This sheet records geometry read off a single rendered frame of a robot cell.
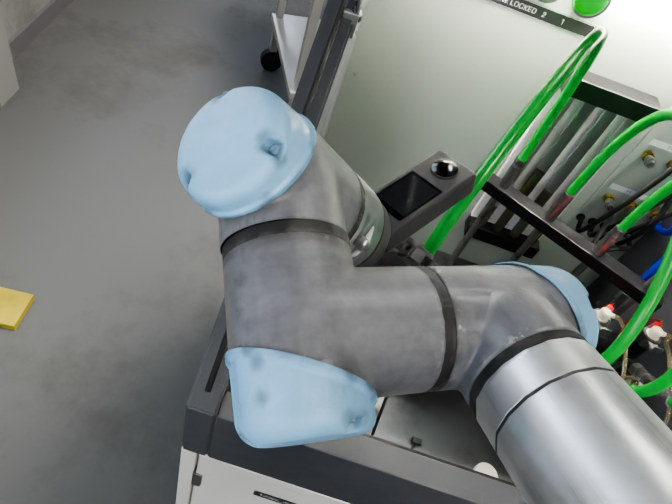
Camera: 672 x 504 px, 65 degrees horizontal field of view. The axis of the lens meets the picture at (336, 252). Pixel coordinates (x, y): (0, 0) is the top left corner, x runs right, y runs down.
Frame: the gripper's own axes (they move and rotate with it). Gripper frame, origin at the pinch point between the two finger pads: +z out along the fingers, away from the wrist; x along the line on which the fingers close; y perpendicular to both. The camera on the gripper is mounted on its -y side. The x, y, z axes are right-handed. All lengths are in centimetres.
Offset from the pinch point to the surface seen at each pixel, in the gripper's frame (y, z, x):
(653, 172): -37, 40, 5
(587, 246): -19.2, 33.3, 5.5
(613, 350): -5.2, 9.1, 18.6
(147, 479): 90, 66, -54
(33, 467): 103, 48, -74
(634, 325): -8.3, 7.2, 18.8
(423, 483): 22.0, 17.0, 10.6
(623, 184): -33, 41, 2
